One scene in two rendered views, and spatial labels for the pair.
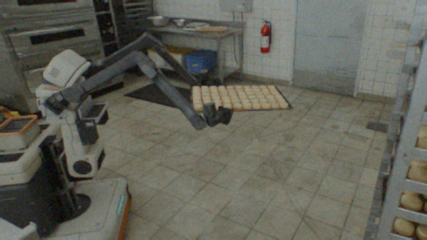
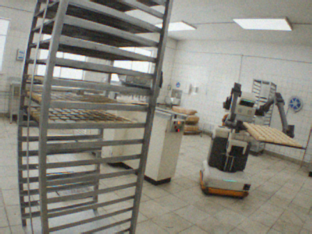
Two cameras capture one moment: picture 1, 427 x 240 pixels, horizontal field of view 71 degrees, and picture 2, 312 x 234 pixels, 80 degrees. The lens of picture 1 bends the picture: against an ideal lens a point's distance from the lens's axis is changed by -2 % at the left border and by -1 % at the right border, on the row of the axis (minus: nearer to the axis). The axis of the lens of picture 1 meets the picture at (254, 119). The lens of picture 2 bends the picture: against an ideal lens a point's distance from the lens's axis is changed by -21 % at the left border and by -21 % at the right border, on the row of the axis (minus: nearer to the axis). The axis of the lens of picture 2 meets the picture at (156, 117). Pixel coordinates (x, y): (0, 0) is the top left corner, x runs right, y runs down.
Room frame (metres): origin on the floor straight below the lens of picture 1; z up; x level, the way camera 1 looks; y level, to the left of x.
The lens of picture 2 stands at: (1.41, -1.71, 1.18)
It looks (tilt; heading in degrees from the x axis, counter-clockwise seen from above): 7 degrees down; 108
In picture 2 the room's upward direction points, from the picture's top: 9 degrees clockwise
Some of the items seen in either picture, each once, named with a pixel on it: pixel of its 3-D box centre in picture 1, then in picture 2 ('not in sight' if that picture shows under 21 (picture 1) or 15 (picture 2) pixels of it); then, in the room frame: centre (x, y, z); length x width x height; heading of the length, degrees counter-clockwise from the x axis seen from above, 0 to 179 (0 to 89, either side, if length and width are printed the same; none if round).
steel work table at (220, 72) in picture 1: (186, 51); not in sight; (5.12, 1.16, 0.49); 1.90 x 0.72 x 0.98; 62
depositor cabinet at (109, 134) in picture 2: not in sight; (108, 127); (-0.41, 1.49, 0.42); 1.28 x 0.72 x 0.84; 155
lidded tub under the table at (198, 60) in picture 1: (201, 60); not in sight; (4.98, 0.90, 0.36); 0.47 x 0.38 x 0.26; 154
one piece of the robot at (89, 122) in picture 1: (91, 117); (242, 125); (1.58, 0.97, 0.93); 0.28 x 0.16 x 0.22; 12
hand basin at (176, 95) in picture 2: not in sight; (174, 97); (-0.56, 5.80, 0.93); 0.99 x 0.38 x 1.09; 152
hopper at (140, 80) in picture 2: not in sight; (135, 78); (0.02, 1.29, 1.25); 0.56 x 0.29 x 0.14; 65
